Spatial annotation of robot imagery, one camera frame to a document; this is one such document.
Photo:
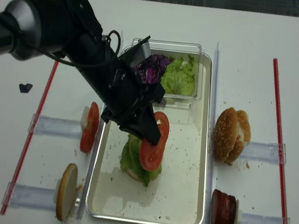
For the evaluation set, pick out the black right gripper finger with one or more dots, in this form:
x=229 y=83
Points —
x=141 y=131

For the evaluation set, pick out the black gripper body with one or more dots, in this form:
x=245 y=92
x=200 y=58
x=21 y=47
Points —
x=114 y=81

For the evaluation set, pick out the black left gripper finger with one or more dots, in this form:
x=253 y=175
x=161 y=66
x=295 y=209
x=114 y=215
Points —
x=146 y=115

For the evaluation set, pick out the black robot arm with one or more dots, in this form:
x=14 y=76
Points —
x=68 y=32

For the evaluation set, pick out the green lettuce leaf on bun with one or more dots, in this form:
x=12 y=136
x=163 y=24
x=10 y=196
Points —
x=130 y=159

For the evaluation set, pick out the white tomato holder block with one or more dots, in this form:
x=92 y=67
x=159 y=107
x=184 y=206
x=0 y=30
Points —
x=84 y=117

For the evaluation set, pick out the green lettuce in container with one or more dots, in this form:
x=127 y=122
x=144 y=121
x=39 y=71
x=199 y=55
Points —
x=179 y=77

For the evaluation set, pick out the dark red meat patties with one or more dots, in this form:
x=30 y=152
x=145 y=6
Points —
x=223 y=208

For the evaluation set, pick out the purple cabbage pieces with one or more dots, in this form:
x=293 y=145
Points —
x=152 y=68

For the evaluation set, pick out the bottom bun on tray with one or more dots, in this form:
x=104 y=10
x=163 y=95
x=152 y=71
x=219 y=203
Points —
x=132 y=174

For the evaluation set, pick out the clear plastic salad container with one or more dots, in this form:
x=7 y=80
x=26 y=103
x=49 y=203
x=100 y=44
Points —
x=177 y=50

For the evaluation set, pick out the sesame bun top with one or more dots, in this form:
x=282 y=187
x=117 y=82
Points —
x=225 y=134

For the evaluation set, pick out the silver metal tray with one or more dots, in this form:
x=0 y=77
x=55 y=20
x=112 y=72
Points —
x=177 y=195

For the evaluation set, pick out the stray purple cabbage scrap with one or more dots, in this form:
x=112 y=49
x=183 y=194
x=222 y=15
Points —
x=25 y=88

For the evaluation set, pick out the standing plain bun half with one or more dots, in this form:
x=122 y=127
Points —
x=66 y=192

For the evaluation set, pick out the torn bun half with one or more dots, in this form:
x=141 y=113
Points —
x=243 y=136

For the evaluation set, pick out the right long clear divider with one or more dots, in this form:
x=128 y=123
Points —
x=212 y=120

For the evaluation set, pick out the left red strip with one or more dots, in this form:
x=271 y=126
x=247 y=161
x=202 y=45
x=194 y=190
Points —
x=18 y=168

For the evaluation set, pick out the red strip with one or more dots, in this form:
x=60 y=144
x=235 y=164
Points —
x=280 y=138
x=18 y=168

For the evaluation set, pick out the white patty holder block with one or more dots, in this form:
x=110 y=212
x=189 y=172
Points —
x=239 y=214

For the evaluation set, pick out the right red strip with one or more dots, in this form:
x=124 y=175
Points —
x=280 y=138

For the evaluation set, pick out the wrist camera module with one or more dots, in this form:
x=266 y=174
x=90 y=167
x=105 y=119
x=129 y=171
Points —
x=138 y=52

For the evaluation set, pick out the upper left clear rail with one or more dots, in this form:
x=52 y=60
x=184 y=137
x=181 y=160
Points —
x=52 y=126

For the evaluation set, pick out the upper right clear rail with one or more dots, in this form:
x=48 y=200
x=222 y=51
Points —
x=265 y=152

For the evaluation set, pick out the lower left clear rail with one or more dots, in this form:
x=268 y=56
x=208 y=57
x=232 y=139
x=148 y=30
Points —
x=18 y=195

